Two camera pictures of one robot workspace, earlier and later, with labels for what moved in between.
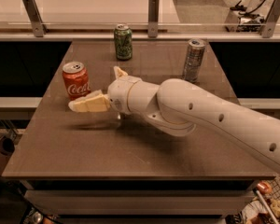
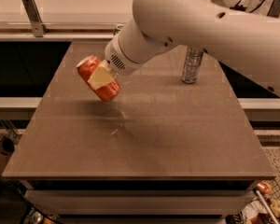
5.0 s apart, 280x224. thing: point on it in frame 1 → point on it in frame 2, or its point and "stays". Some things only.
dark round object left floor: [6, 146] stays
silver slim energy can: [195, 53] stays
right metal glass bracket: [274, 12] stays
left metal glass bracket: [39, 29] stays
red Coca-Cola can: [76, 79] → [110, 90]
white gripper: [119, 93] → [119, 60]
